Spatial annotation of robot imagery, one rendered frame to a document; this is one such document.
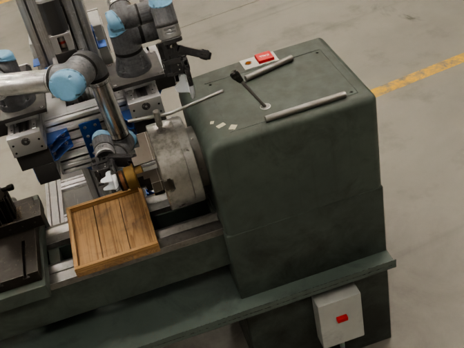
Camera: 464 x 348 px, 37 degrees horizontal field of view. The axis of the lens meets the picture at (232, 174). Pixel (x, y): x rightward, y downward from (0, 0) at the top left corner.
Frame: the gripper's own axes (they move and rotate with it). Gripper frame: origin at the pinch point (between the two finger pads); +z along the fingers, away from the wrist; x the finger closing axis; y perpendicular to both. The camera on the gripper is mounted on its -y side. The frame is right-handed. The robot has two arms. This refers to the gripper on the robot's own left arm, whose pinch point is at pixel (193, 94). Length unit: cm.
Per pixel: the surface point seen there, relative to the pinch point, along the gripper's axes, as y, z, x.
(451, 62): -193, 67, -202
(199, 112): -0.4, 7.0, -1.8
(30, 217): 67, 27, -13
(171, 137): 11.5, 11.1, 2.9
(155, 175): 20.5, 22.6, 1.7
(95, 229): 47, 40, -16
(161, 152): 16.2, 14.4, 5.7
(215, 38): -60, 21, -327
